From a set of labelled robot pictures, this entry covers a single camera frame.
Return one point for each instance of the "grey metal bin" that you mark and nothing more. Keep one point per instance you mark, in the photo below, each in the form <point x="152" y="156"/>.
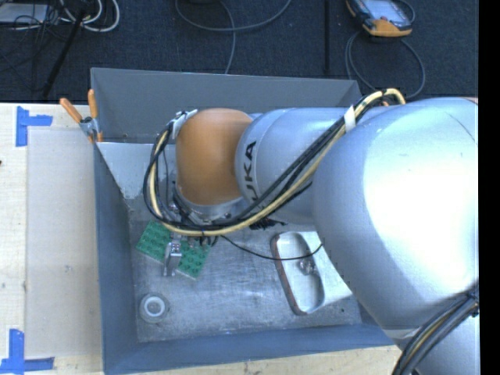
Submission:
<point x="234" y="287"/>

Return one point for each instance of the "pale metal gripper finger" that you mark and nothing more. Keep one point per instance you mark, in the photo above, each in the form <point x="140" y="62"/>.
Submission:
<point x="171" y="262"/>

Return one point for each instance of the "green studded flat block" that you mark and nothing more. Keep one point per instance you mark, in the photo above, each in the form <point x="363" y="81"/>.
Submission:
<point x="153" y="240"/>

